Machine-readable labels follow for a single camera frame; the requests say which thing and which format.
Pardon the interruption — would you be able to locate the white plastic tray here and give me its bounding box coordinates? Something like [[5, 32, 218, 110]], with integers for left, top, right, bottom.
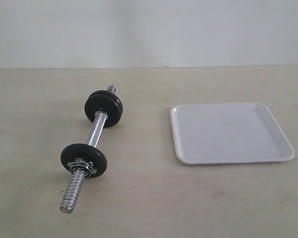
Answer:
[[170, 102, 295, 165]]

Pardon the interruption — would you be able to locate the chrome star collar nut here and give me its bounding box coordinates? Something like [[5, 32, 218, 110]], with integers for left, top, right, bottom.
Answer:
[[67, 158, 97, 178]]

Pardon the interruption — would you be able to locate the black weight plate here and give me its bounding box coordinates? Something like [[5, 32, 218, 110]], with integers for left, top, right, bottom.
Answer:
[[61, 143, 107, 178], [88, 90, 123, 115], [84, 94, 122, 128]]

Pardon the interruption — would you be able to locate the chrome dumbbell bar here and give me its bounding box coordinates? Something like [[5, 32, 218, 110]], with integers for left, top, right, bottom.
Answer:
[[60, 85, 116, 214]]

